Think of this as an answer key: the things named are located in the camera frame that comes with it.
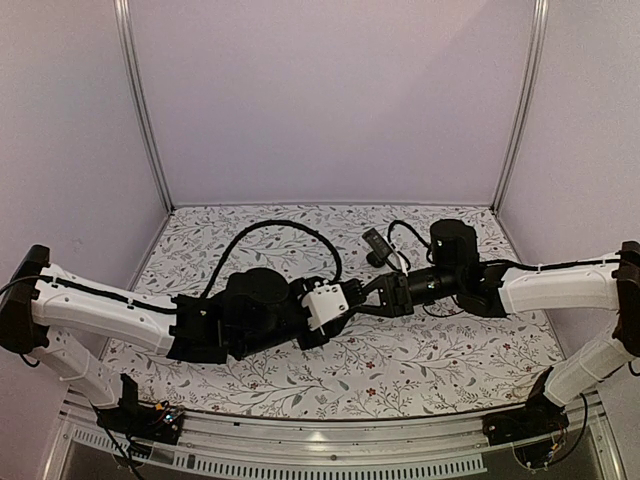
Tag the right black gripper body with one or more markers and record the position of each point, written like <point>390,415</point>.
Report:
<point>401,295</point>

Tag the left aluminium frame post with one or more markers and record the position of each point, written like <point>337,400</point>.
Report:
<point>132,68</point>

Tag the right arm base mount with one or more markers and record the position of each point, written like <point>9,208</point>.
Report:
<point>538,416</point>

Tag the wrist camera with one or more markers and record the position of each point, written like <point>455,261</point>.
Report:
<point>381,247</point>
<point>325,302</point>

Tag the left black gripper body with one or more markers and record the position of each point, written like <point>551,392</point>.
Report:
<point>315,341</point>

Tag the floral tablecloth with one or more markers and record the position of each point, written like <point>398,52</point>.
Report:
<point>437,361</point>

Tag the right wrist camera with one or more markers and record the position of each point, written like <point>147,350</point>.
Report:
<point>381,247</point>

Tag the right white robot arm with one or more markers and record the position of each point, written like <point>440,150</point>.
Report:
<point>498,288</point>

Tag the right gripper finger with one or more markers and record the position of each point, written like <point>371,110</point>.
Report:
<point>380,309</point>
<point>378,284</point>

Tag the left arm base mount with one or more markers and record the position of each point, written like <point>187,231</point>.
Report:
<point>161,423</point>

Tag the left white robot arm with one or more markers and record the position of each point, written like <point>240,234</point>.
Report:
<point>257,310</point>

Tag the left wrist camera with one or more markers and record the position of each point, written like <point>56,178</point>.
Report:
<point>325,302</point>

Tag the right aluminium frame post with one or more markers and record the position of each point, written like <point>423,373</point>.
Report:
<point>531,67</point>

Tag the aluminium frame post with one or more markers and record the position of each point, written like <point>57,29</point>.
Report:
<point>132,68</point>
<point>531,67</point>

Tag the black earbud charging case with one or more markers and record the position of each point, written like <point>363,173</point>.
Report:
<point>375,260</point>

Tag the front aluminium rail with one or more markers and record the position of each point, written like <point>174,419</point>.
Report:
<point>217,446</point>

